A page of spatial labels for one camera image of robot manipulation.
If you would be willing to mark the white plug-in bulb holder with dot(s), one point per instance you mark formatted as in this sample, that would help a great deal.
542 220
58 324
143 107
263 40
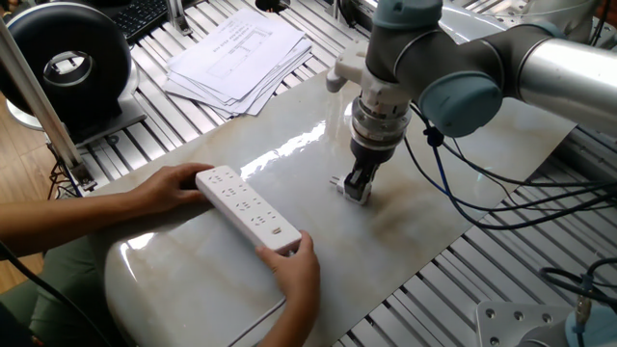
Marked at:
341 185

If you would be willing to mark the long aluminium frame post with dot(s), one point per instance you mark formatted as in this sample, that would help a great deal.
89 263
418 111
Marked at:
34 96

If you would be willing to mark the silver perforated metal plate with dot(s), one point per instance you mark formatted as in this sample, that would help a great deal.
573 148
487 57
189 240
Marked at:
554 12

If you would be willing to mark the glossy marble-pattern mat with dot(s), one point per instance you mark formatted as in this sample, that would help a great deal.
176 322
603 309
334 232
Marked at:
337 270

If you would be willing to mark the black round object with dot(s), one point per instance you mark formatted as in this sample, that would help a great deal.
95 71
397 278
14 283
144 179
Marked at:
272 5

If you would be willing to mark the person's right forearm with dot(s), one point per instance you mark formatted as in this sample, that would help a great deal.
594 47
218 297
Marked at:
289 330

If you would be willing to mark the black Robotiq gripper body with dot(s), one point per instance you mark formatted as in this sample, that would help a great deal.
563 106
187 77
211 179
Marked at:
371 152

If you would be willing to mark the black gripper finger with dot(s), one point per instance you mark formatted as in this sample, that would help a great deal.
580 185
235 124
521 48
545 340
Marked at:
354 182
370 179

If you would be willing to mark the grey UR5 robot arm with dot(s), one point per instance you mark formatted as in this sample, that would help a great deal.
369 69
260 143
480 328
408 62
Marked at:
458 101

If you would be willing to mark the short aluminium profile post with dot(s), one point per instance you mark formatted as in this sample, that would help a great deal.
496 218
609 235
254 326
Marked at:
179 17

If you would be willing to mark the person's left hand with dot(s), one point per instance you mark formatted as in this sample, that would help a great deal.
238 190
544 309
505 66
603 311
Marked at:
166 190

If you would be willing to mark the black keyboard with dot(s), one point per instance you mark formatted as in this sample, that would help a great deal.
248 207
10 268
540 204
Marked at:
140 17

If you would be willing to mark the person's right hand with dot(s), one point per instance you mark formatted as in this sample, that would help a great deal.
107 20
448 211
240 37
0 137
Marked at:
296 279

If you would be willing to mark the stack of printed papers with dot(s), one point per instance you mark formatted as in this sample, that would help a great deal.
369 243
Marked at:
231 62

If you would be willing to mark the person's left forearm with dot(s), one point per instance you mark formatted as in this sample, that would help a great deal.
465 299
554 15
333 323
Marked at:
62 224

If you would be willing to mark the green trousers leg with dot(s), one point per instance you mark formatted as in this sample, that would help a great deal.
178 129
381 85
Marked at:
62 289

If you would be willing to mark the white power strip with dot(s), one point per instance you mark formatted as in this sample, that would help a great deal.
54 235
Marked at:
246 207

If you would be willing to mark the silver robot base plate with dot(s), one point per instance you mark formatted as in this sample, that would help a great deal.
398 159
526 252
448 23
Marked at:
506 323

